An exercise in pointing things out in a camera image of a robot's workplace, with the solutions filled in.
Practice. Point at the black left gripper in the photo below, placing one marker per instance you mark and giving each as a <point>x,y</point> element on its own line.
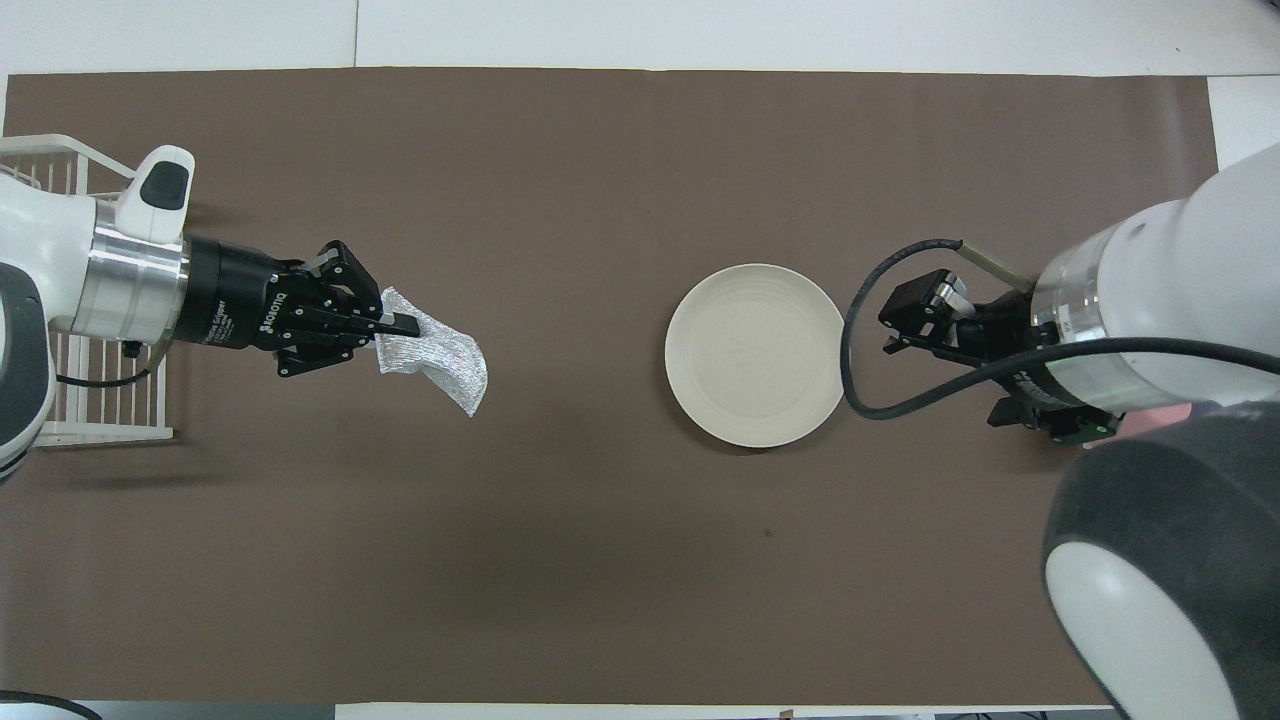
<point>235,295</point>

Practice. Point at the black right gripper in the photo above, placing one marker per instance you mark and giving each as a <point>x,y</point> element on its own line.
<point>1000,325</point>

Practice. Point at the crinkled clear plastic bag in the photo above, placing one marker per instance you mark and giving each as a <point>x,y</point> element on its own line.
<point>445,360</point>

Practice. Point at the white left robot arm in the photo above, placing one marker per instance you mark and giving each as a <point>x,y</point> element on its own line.
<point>40,230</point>

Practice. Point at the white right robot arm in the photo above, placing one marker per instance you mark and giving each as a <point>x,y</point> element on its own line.
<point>1180,260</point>

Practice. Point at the cream round plate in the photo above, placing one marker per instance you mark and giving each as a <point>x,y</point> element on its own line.
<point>757,355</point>

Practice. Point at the pink plastic cup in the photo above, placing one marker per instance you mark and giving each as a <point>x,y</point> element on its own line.
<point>1165,418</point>

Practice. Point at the brown table mat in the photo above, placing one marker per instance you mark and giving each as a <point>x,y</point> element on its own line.
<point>500,550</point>

